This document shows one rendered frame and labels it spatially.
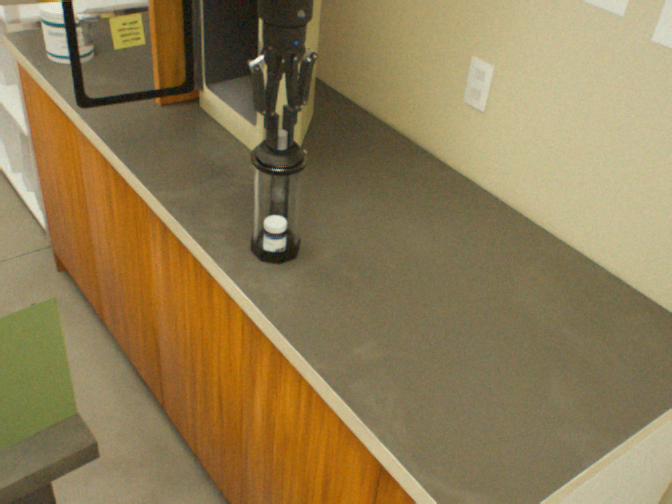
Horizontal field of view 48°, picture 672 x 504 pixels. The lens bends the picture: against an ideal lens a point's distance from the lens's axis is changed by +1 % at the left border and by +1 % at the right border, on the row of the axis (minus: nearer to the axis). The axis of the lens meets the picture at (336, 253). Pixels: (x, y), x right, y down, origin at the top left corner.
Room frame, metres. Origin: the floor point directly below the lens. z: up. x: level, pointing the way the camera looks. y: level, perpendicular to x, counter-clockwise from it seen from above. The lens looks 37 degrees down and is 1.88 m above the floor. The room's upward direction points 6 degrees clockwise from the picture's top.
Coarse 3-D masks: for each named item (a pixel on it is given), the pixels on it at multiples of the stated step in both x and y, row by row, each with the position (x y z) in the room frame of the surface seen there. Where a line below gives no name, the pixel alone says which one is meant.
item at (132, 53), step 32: (96, 0) 1.68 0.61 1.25; (128, 0) 1.72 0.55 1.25; (160, 0) 1.76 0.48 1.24; (96, 32) 1.67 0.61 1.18; (128, 32) 1.71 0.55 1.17; (160, 32) 1.75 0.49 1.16; (96, 64) 1.67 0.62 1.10; (128, 64) 1.71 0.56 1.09; (160, 64) 1.75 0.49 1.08; (96, 96) 1.66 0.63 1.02
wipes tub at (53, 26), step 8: (40, 8) 2.01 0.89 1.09; (48, 8) 2.01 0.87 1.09; (56, 8) 2.02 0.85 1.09; (40, 16) 2.02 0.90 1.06; (48, 16) 1.99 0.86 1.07; (56, 16) 1.99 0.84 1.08; (48, 24) 1.99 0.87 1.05; (56, 24) 1.99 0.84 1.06; (48, 32) 1.99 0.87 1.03; (56, 32) 1.99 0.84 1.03; (64, 32) 1.99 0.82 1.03; (48, 40) 2.00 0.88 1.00; (56, 40) 1.99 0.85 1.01; (64, 40) 1.99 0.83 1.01; (48, 48) 2.00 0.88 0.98; (56, 48) 1.99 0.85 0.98; (64, 48) 1.99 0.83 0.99; (48, 56) 2.01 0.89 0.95; (56, 56) 1.99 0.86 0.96; (64, 56) 1.99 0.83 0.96
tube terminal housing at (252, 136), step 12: (312, 24) 1.73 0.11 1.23; (312, 36) 1.74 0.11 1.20; (312, 48) 1.75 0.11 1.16; (264, 72) 1.58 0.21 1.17; (204, 84) 1.80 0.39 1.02; (312, 84) 1.80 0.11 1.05; (204, 96) 1.80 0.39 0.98; (312, 96) 1.81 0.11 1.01; (204, 108) 1.80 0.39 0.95; (216, 108) 1.75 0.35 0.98; (228, 108) 1.70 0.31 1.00; (276, 108) 1.60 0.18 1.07; (312, 108) 1.82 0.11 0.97; (228, 120) 1.70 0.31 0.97; (240, 120) 1.66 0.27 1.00; (300, 120) 1.65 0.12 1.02; (240, 132) 1.66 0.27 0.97; (252, 132) 1.61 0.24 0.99; (264, 132) 1.58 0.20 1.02; (300, 132) 1.65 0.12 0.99; (252, 144) 1.61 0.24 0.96; (300, 144) 1.65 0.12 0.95
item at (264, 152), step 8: (280, 136) 1.21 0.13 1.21; (264, 144) 1.23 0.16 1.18; (280, 144) 1.21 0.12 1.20; (296, 144) 1.24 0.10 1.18; (256, 152) 1.21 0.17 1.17; (264, 152) 1.20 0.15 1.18; (272, 152) 1.20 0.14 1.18; (280, 152) 1.20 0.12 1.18; (288, 152) 1.21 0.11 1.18; (296, 152) 1.21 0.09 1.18; (264, 160) 1.19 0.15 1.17; (272, 160) 1.18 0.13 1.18; (280, 160) 1.18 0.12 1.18; (288, 160) 1.19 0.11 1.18; (296, 160) 1.20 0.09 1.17
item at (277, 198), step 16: (256, 160) 1.19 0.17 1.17; (304, 160) 1.21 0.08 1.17; (256, 176) 1.20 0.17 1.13; (272, 176) 1.18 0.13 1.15; (288, 176) 1.18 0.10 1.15; (256, 192) 1.20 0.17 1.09; (272, 192) 1.18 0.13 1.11; (288, 192) 1.18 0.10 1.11; (256, 208) 1.20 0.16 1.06; (272, 208) 1.18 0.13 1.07; (288, 208) 1.19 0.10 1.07; (256, 224) 1.20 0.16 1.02; (272, 224) 1.18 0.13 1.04; (288, 224) 1.19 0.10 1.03; (256, 240) 1.19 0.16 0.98; (272, 240) 1.18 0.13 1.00; (288, 240) 1.19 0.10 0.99
